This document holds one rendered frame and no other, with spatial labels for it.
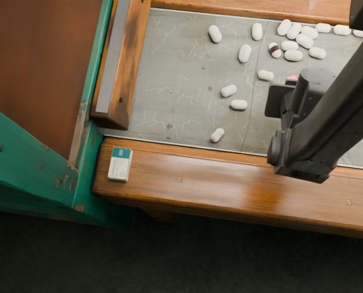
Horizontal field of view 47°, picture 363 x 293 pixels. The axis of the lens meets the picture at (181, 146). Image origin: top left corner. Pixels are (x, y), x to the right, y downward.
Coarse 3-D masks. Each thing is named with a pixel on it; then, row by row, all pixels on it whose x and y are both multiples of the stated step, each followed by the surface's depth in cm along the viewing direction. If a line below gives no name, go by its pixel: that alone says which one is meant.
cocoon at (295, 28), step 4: (296, 24) 86; (300, 24) 86; (292, 28) 86; (296, 28) 85; (300, 28) 86; (288, 32) 86; (292, 32) 85; (296, 32) 85; (288, 36) 86; (292, 36) 86; (296, 36) 86
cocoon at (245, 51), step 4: (244, 48) 85; (248, 48) 85; (240, 52) 85; (244, 52) 84; (248, 52) 85; (240, 56) 85; (244, 56) 84; (248, 56) 85; (240, 60) 85; (244, 60) 85
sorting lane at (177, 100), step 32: (160, 32) 89; (192, 32) 89; (224, 32) 88; (320, 32) 87; (352, 32) 87; (160, 64) 87; (192, 64) 87; (224, 64) 86; (256, 64) 86; (288, 64) 86; (320, 64) 85; (160, 96) 85; (192, 96) 85; (256, 96) 84; (128, 128) 84; (160, 128) 83; (192, 128) 83; (224, 128) 83; (256, 128) 83; (352, 160) 80
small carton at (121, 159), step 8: (112, 152) 78; (120, 152) 78; (128, 152) 78; (112, 160) 78; (120, 160) 77; (128, 160) 77; (112, 168) 77; (120, 168) 77; (128, 168) 78; (112, 176) 77; (120, 176) 77
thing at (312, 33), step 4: (304, 28) 86; (308, 28) 85; (312, 28) 85; (304, 32) 86; (308, 32) 85; (312, 32) 85; (316, 32) 85; (308, 36) 86; (312, 36) 85; (316, 36) 86
